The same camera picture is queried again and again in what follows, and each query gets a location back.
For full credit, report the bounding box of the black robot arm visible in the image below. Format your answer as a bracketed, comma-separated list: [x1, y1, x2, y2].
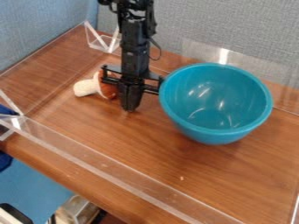
[97, 0, 164, 112]

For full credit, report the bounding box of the clear acrylic front barrier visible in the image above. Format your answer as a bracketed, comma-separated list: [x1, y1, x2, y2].
[0, 90, 243, 224]

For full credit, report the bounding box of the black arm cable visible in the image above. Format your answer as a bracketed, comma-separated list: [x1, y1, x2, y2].
[145, 36, 164, 61]

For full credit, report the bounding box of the toy mushroom brown cap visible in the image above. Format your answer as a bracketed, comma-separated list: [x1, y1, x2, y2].
[72, 71, 118, 101]

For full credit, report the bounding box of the black white object bottom left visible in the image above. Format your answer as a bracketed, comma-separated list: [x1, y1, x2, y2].
[0, 203, 33, 224]

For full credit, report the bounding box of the clear acrylic corner bracket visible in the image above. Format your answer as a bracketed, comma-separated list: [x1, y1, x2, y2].
[84, 21, 121, 55]

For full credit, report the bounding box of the blue cloth at left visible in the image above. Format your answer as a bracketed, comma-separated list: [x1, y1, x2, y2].
[0, 103, 18, 172]

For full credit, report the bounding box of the metal frame under table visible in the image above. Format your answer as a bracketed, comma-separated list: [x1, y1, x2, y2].
[53, 195, 98, 224]

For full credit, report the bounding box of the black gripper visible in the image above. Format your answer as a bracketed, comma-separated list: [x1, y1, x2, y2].
[101, 64, 164, 111]

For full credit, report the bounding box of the blue plastic bowl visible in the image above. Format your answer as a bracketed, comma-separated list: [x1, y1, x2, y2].
[158, 63, 273, 145]

